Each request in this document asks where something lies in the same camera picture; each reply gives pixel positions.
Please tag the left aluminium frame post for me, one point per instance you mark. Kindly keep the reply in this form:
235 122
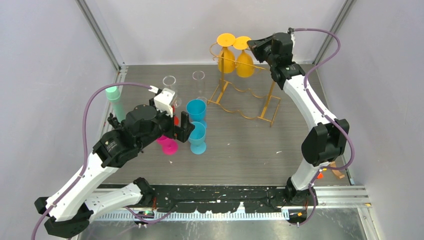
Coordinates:
91 20

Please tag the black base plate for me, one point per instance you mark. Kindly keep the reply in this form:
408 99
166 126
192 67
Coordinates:
220 199

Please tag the pink wine glass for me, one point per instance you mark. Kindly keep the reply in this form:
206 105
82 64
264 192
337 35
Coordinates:
169 145

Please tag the black tripod stand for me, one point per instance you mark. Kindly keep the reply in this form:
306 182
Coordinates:
114 122

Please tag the gold wire glass rack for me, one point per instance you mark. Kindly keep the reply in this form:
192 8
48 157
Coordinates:
217 95

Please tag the tan wooden curved block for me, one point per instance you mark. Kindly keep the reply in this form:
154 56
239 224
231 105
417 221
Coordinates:
338 174

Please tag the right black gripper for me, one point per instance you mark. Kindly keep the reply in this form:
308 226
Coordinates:
256 46

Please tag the red wine glass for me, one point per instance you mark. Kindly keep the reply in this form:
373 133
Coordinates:
176 120

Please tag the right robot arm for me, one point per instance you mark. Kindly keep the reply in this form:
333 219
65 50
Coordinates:
326 139

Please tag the yellow wine glass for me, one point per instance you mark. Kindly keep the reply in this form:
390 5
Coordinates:
244 63
226 58

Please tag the blue wine glass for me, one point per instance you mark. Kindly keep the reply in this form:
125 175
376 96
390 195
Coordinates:
197 110
197 138

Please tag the mint green cup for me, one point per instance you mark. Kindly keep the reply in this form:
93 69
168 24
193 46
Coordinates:
113 94

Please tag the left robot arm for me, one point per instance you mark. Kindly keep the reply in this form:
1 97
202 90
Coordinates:
71 210

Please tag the clear wine glass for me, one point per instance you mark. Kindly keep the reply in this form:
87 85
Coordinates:
199 80
170 82

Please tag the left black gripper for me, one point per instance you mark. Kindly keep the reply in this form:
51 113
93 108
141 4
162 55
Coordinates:
180 133

